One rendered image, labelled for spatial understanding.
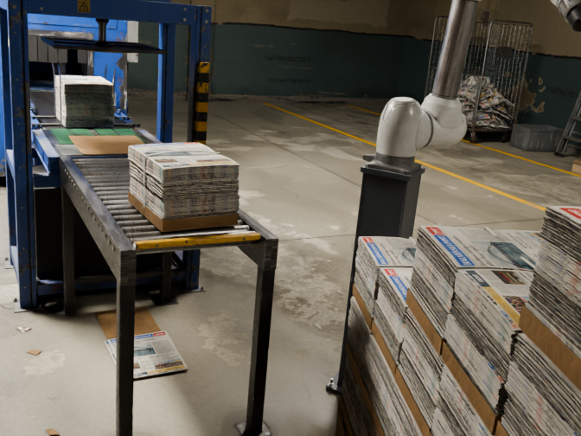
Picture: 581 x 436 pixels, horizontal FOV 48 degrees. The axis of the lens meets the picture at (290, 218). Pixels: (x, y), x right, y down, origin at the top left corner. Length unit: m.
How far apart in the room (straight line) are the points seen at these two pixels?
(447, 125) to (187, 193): 1.07
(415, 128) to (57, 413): 1.77
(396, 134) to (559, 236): 1.52
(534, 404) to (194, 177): 1.44
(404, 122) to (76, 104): 2.19
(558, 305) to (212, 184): 1.45
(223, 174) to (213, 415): 1.00
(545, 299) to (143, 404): 1.98
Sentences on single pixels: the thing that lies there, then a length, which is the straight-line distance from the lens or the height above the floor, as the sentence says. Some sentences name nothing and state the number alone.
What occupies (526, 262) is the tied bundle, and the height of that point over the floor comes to 1.06.
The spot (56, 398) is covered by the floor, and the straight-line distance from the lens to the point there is 2.89.
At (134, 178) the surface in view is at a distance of 2.53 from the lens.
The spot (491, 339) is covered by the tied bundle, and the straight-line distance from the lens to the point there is 1.33.
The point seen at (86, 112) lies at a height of 0.89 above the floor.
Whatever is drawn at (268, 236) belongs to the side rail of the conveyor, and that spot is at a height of 0.80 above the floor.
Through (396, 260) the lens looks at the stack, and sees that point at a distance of 2.13.
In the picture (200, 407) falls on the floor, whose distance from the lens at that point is 2.80.
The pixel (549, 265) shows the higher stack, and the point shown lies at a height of 1.20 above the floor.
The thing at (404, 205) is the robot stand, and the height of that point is 0.88.
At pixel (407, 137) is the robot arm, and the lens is 2.57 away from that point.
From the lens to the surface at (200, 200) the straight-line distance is 2.29.
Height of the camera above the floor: 1.55
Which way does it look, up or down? 17 degrees down
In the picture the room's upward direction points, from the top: 5 degrees clockwise
